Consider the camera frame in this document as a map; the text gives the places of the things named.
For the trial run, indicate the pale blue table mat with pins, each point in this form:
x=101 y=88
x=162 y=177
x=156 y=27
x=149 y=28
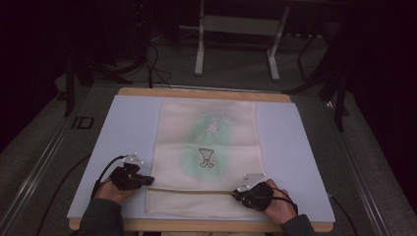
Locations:
x=131 y=124

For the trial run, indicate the person's right hand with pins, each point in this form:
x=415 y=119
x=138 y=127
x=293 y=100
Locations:
x=278 y=209

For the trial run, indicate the black floor bracket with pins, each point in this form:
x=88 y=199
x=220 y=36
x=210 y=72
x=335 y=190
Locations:
x=82 y=122

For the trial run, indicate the black metal stand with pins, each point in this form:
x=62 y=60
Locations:
x=339 y=101
x=69 y=95

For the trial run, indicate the aluminium floor rail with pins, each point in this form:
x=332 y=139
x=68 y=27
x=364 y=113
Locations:
x=360 y=177
x=31 y=180

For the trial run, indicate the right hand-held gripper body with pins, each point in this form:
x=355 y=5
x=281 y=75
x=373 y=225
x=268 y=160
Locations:
x=257 y=196

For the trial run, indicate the person's left hand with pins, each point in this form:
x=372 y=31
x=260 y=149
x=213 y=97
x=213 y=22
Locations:
x=111 y=195

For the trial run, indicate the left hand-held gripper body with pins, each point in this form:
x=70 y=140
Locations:
x=126 y=177

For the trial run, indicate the green garment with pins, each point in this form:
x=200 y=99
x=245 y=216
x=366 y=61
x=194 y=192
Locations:
x=208 y=137

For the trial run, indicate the wooden table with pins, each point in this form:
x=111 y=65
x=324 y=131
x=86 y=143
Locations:
x=203 y=94

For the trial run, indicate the white metal stand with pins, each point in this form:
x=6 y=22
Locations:
x=241 y=25

